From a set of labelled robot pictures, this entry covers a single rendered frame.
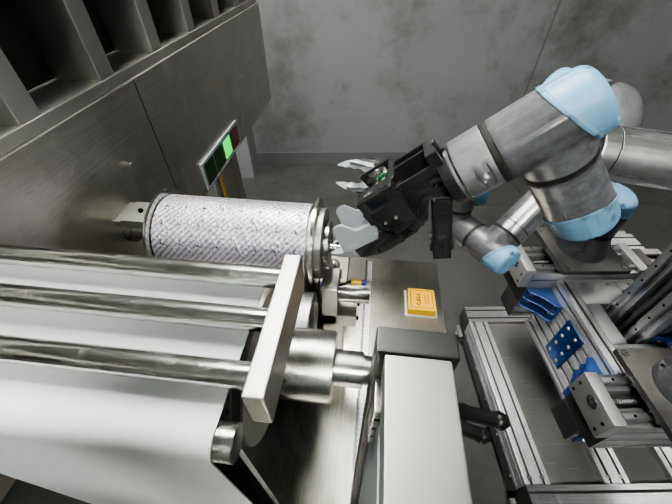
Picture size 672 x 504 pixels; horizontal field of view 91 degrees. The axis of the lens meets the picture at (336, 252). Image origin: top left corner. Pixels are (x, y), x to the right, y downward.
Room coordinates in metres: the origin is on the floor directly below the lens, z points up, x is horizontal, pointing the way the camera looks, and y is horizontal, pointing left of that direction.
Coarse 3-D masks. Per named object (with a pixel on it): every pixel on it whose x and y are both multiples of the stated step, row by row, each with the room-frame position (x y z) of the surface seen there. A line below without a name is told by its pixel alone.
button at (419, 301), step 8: (408, 288) 0.56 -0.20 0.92; (408, 296) 0.54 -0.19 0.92; (416, 296) 0.54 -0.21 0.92; (424, 296) 0.54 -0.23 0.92; (432, 296) 0.54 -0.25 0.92; (408, 304) 0.51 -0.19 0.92; (416, 304) 0.51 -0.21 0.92; (424, 304) 0.51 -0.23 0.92; (432, 304) 0.51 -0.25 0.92; (408, 312) 0.50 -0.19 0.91; (416, 312) 0.49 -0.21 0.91; (424, 312) 0.49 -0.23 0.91; (432, 312) 0.49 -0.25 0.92
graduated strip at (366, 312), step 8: (368, 264) 0.67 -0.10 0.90; (368, 272) 0.64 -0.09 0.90; (368, 304) 0.53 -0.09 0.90; (368, 312) 0.50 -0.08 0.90; (368, 320) 0.48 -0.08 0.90; (368, 328) 0.45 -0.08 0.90; (368, 336) 0.43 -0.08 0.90; (360, 344) 0.41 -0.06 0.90; (368, 344) 0.41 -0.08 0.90; (368, 352) 0.39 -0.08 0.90; (360, 392) 0.29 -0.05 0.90; (360, 400) 0.28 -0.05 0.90; (360, 408) 0.26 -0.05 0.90; (360, 416) 0.25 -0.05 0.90; (360, 424) 0.23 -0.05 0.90; (352, 464) 0.16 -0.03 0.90
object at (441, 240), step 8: (432, 200) 0.34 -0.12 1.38; (440, 200) 0.34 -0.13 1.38; (448, 200) 0.33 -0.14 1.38; (432, 208) 0.34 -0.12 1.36; (440, 208) 0.34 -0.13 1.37; (448, 208) 0.33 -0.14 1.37; (432, 216) 0.34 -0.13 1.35; (440, 216) 0.33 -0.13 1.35; (448, 216) 0.33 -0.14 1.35; (432, 224) 0.34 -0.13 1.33; (440, 224) 0.33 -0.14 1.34; (448, 224) 0.33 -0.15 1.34; (432, 232) 0.35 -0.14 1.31; (440, 232) 0.33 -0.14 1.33; (448, 232) 0.33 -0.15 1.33; (432, 240) 0.34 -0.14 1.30; (440, 240) 0.33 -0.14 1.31; (448, 240) 0.33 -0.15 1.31; (432, 248) 0.34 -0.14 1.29; (440, 248) 0.33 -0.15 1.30; (448, 248) 0.33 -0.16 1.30; (440, 256) 0.33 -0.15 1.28; (448, 256) 0.33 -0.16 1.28
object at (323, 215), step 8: (312, 208) 0.42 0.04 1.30; (320, 208) 0.42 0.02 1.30; (320, 216) 0.39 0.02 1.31; (328, 216) 0.44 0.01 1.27; (320, 224) 0.38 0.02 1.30; (320, 232) 0.36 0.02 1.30; (320, 240) 0.36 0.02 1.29; (320, 248) 0.35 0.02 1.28; (320, 256) 0.35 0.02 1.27; (320, 264) 0.34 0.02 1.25; (320, 272) 0.34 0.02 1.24
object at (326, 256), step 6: (330, 222) 0.41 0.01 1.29; (324, 228) 0.39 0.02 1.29; (330, 228) 0.39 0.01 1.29; (324, 234) 0.38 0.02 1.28; (330, 234) 0.39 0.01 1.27; (324, 240) 0.37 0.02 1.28; (330, 240) 0.39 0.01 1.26; (324, 246) 0.36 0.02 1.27; (324, 252) 0.36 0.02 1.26; (330, 252) 0.39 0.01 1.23; (324, 258) 0.36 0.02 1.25; (330, 258) 0.38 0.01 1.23; (324, 264) 0.36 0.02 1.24
